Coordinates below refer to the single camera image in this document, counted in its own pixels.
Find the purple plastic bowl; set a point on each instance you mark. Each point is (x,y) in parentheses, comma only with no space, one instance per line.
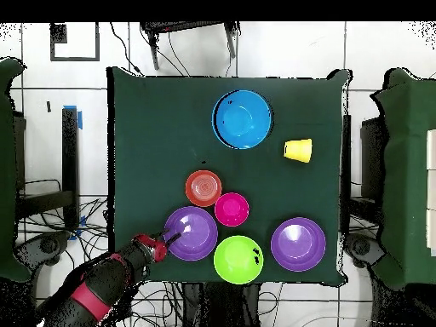
(197,238)
(298,245)

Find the orange plastic bowl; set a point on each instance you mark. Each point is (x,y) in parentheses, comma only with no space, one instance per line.
(203,188)

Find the pink plastic bowl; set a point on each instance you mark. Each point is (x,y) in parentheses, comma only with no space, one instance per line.
(231,209)

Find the large blue plastic bowl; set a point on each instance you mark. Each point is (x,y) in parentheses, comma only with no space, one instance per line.
(242,119)

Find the yellow plastic cup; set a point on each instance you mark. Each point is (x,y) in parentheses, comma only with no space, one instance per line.
(299,150)

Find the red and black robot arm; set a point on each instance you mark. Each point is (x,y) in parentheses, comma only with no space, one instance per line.
(102,282)

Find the green plastic bowl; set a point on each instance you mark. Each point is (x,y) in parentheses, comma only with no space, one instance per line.
(235,262)

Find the blue tape piece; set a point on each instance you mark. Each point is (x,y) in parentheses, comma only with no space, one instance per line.
(80,121)
(81,221)

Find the grey office chair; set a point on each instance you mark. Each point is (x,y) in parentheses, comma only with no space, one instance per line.
(362,247)
(47,245)

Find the dark green table cloth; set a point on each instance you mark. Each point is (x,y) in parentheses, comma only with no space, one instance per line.
(289,187)

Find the green covered side table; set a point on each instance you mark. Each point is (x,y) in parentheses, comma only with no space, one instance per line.
(6,170)
(405,170)

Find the black cabinet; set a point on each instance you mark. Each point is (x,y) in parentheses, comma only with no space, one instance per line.
(373,153)

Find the black bench frame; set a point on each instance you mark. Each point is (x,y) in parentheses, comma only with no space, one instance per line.
(69,153)

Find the black square frame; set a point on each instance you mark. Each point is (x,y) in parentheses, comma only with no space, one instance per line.
(58,33)

